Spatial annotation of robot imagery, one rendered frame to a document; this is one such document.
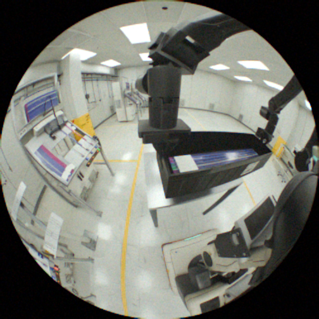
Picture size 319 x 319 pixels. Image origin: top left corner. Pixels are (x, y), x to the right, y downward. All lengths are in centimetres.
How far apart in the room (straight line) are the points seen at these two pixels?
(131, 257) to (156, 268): 30
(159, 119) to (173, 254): 99
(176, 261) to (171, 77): 108
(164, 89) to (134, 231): 130
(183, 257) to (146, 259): 45
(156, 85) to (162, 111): 4
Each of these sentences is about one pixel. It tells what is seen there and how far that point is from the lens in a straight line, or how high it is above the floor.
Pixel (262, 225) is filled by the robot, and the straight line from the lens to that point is 38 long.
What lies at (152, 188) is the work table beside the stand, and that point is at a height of 80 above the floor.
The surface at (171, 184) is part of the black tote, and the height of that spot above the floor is 109.
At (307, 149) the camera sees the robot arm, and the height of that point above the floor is 128.
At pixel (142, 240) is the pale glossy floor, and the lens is 128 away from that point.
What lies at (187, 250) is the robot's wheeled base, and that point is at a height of 28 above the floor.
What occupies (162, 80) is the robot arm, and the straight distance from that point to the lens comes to 15.
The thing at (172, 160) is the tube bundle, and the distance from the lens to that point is 30.
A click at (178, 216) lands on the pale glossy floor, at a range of 132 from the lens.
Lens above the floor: 126
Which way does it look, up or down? 42 degrees down
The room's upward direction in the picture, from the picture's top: straight up
